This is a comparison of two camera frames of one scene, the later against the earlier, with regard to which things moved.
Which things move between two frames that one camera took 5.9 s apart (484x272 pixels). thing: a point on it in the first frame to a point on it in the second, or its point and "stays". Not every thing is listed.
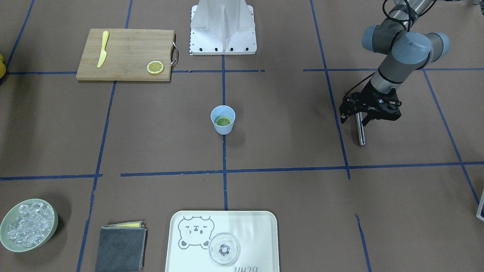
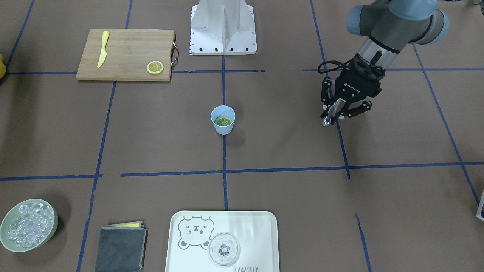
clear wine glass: [224, 248] stays
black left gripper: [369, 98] to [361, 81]
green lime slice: [222, 120] stays
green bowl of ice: [28, 225] stays
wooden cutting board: [129, 51] stays
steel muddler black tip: [361, 129] to [333, 111]
